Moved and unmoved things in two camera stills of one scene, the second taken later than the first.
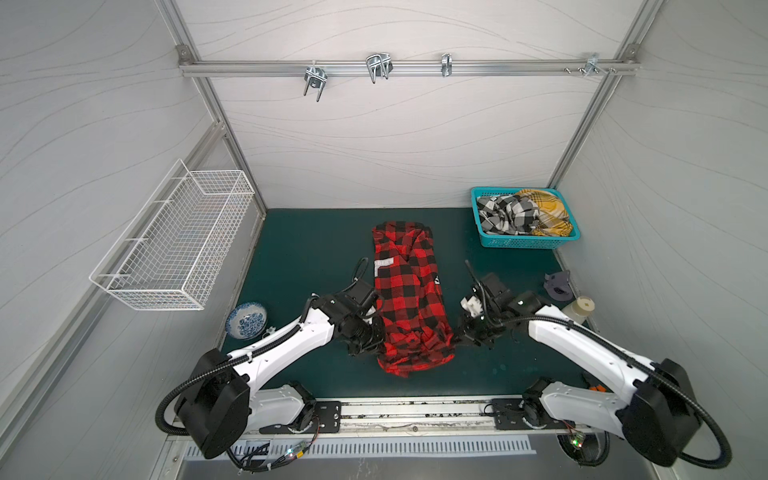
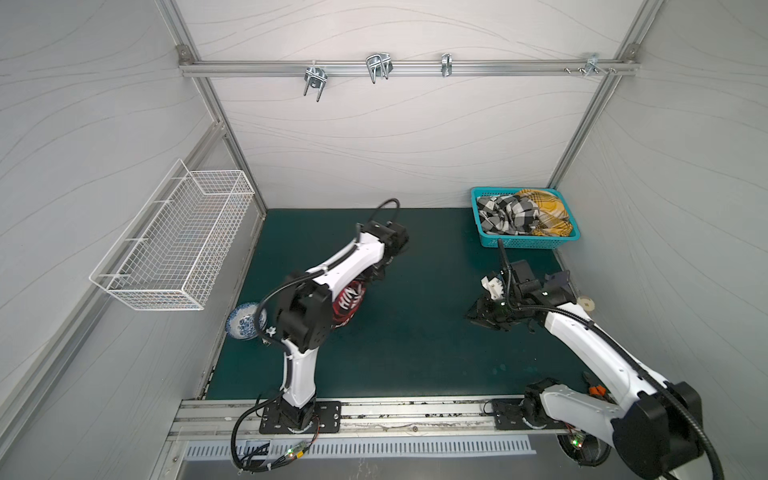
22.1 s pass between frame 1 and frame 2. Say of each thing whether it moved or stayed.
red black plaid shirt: moved
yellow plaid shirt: stayed
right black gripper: moved
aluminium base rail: stayed
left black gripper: moved
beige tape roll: stayed
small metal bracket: stayed
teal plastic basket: stayed
